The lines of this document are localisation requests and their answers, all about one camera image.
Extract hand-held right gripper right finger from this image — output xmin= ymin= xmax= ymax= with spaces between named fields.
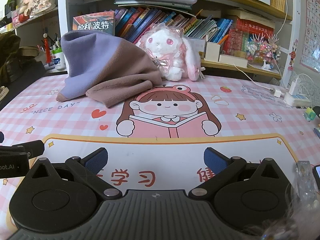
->
xmin=188 ymin=147 xmax=288 ymax=200

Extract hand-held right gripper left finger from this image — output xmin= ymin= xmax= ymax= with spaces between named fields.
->
xmin=30 ymin=148 xmax=123 ymax=200

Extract red boxed book set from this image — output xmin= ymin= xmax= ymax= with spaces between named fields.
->
xmin=222 ymin=17 xmax=275 ymax=58

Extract dark orange cover book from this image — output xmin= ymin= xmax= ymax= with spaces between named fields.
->
xmin=72 ymin=11 xmax=115 ymax=37

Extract red tassel ornament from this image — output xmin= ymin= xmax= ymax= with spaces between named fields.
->
xmin=42 ymin=27 xmax=52 ymax=64

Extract white and pink plush bunny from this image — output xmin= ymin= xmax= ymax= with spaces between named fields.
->
xmin=136 ymin=22 xmax=206 ymax=82

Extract black smartphone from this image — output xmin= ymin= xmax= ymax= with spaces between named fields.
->
xmin=312 ymin=164 xmax=320 ymax=193

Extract white power strip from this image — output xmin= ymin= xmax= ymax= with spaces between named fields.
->
xmin=282 ymin=92 xmax=312 ymax=108

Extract dark olive jacket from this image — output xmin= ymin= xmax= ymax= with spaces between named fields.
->
xmin=0 ymin=31 xmax=22 ymax=73

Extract white cup with blue print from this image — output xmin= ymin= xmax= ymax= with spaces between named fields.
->
xmin=51 ymin=47 xmax=67 ymax=70

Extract white charging cable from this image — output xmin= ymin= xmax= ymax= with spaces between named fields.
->
xmin=233 ymin=63 xmax=282 ymax=97

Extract white pen holder box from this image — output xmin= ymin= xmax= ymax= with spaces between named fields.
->
xmin=205 ymin=41 xmax=224 ymax=62

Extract cartoon deer sticker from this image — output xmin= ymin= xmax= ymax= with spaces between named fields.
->
xmin=289 ymin=40 xmax=299 ymax=77

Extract white charger plug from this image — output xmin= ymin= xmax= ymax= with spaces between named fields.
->
xmin=289 ymin=79 xmax=302 ymax=97

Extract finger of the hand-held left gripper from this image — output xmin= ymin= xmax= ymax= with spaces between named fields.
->
xmin=0 ymin=140 xmax=45 ymax=158

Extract stack of flat magazines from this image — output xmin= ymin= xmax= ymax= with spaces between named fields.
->
xmin=114 ymin=0 xmax=193 ymax=16

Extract purple and brown sweater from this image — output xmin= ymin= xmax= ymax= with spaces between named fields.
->
xmin=55 ymin=30 xmax=163 ymax=108

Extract colourful flower ornament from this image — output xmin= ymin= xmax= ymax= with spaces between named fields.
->
xmin=246 ymin=32 xmax=282 ymax=70

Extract clear plastic package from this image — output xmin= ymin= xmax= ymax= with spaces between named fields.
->
xmin=295 ymin=160 xmax=314 ymax=205

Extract flat white box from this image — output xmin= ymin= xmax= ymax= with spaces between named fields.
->
xmin=219 ymin=54 xmax=248 ymax=68

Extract small green toy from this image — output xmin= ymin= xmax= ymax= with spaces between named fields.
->
xmin=304 ymin=107 xmax=317 ymax=122

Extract alphabet wall poster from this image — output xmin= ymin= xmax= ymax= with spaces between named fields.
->
xmin=300 ymin=0 xmax=320 ymax=73

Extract wooden bookshelf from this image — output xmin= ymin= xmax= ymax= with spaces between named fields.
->
xmin=0 ymin=0 xmax=300 ymax=88

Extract black chair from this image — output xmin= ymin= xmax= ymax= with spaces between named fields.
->
xmin=0 ymin=62 xmax=54 ymax=110

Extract row of colourful books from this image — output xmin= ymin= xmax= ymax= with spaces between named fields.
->
xmin=114 ymin=7 xmax=234 ymax=44

